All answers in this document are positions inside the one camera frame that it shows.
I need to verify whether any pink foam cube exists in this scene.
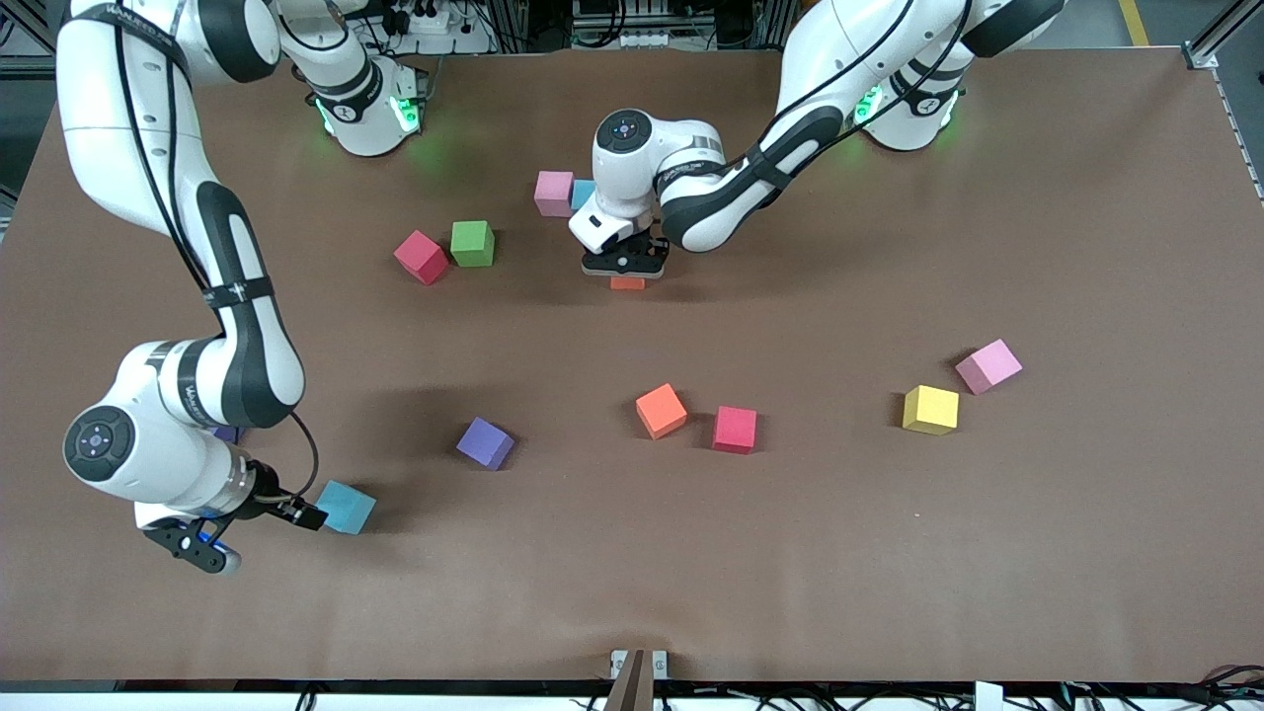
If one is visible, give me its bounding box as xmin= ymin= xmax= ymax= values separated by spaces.
xmin=954 ymin=339 xmax=1024 ymax=396
xmin=534 ymin=170 xmax=576 ymax=218

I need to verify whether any green foam cube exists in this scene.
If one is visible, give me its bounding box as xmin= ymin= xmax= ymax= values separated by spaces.
xmin=450 ymin=220 xmax=496 ymax=269

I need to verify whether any white electrical box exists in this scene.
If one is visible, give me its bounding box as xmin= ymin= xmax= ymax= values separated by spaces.
xmin=571 ymin=0 xmax=682 ymax=50

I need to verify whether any red foam cube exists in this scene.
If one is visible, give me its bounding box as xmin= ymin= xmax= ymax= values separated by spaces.
xmin=712 ymin=406 xmax=758 ymax=455
xmin=393 ymin=230 xmax=451 ymax=286

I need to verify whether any white power strip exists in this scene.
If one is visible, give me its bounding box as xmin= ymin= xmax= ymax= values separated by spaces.
xmin=367 ymin=0 xmax=495 ymax=55

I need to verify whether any brown table cover sheet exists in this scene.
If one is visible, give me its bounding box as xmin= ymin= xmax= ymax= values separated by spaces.
xmin=0 ymin=49 xmax=1264 ymax=684

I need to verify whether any yellow foam cube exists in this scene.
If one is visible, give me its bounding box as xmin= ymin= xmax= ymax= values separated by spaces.
xmin=902 ymin=385 xmax=961 ymax=436

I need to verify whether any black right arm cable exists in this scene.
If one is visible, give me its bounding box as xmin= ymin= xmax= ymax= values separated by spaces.
xmin=286 ymin=410 xmax=322 ymax=500

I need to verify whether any silver bracket with brown post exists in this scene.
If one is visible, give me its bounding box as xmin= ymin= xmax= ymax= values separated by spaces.
xmin=604 ymin=649 xmax=671 ymax=711

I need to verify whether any aluminium frame profile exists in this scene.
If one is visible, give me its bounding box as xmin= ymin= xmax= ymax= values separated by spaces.
xmin=1185 ymin=0 xmax=1264 ymax=70

